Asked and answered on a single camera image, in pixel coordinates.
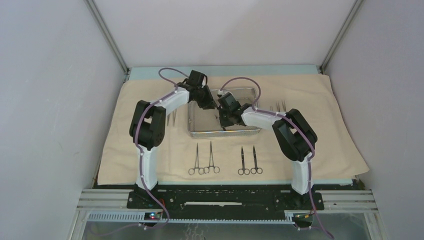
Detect aluminium frame rail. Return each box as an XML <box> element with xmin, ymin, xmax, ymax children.
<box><xmin>77</xmin><ymin>188</ymin><xmax>378</xmax><ymax>225</ymax></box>

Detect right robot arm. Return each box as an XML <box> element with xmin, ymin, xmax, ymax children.
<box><xmin>217</xmin><ymin>90</ymin><xmax>318</xmax><ymax>209</ymax></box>

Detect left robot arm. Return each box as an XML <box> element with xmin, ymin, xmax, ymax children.
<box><xmin>129</xmin><ymin>70</ymin><xmax>218</xmax><ymax>208</ymax></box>

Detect metal surgical instrument tray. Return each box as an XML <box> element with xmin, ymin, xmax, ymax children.
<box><xmin>187</xmin><ymin>87</ymin><xmax>261</xmax><ymax>138</ymax></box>

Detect metal surgical scissors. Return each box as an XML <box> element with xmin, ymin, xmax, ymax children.
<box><xmin>250</xmin><ymin>146</ymin><xmax>263</xmax><ymax>175</ymax></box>

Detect metal hemostat clamp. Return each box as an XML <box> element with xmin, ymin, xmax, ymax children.
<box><xmin>203</xmin><ymin>141</ymin><xmax>221</xmax><ymax>174</ymax></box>
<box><xmin>188</xmin><ymin>144</ymin><xmax>205</xmax><ymax>176</ymax></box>

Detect beige cloth wrap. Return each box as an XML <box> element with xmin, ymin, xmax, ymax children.
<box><xmin>97</xmin><ymin>74</ymin><xmax>369</xmax><ymax>185</ymax></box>

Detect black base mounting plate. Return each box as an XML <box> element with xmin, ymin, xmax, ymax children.
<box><xmin>126</xmin><ymin>184</ymin><xmax>325</xmax><ymax>211</ymax></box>

